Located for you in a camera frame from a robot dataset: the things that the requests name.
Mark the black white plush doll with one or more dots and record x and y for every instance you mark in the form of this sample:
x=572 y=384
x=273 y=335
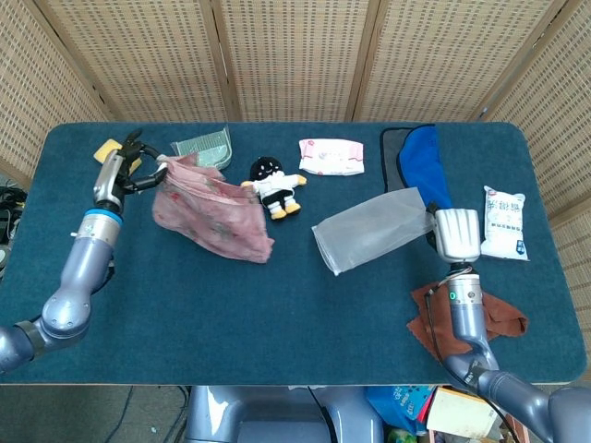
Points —
x=274 y=187

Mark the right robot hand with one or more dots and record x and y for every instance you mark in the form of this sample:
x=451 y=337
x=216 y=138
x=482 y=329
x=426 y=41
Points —
x=457 y=235

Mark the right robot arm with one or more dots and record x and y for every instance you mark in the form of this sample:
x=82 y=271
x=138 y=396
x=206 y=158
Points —
x=466 y=323

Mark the green transparent plastic container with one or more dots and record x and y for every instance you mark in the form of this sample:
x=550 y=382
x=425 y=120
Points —
x=210 y=147

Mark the white cardboard box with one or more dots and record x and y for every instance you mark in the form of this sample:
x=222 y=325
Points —
x=457 y=413

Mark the woven folding screen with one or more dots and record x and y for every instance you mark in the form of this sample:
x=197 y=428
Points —
x=295 y=60

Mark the blue mitt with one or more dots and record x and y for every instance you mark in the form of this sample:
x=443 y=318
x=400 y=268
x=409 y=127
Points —
x=425 y=166

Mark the white salt bag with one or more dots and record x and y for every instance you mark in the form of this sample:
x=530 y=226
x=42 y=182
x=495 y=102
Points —
x=503 y=226

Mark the transparent plastic zip bag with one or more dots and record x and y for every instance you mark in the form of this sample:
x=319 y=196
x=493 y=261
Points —
x=369 y=226

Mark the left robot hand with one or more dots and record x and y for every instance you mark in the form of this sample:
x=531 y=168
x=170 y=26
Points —
x=108 y=177

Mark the brown cloth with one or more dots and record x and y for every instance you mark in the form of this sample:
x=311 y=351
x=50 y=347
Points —
x=503 y=323

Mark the grey cloth with black trim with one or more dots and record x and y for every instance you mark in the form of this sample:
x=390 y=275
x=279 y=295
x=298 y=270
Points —
x=392 y=161

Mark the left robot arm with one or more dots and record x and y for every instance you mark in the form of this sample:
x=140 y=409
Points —
x=78 y=277

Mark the yellow sponge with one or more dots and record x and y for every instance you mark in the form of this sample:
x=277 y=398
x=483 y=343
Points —
x=107 y=151

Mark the grey robot torso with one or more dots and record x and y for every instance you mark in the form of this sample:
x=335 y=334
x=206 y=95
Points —
x=277 y=415

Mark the teal table cover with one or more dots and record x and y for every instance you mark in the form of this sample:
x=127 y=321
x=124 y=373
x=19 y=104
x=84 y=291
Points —
x=258 y=314

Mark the blue printed bag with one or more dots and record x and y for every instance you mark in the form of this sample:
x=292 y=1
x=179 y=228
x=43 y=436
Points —
x=397 y=403

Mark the white pink wet wipes pack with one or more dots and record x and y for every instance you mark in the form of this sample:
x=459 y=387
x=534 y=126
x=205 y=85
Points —
x=330 y=157

